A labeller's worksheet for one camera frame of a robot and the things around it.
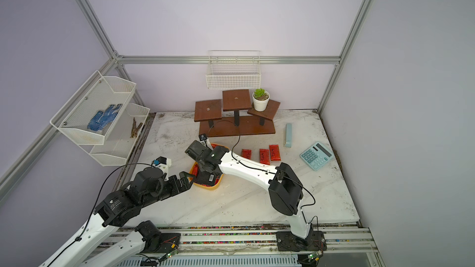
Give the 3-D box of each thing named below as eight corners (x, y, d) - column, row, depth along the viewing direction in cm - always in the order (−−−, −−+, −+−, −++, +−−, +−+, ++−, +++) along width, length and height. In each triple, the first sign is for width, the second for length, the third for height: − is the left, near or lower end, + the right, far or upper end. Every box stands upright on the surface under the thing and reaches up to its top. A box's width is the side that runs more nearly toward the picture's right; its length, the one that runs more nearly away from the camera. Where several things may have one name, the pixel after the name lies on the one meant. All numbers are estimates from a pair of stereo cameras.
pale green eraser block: (283, 148, 105) (285, 142, 101) (284, 128, 115) (286, 122, 111) (290, 148, 105) (292, 143, 101) (290, 129, 114) (292, 123, 110)
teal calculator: (316, 172, 96) (318, 169, 93) (299, 156, 102) (300, 153, 100) (333, 158, 102) (335, 154, 99) (315, 144, 108) (317, 140, 105)
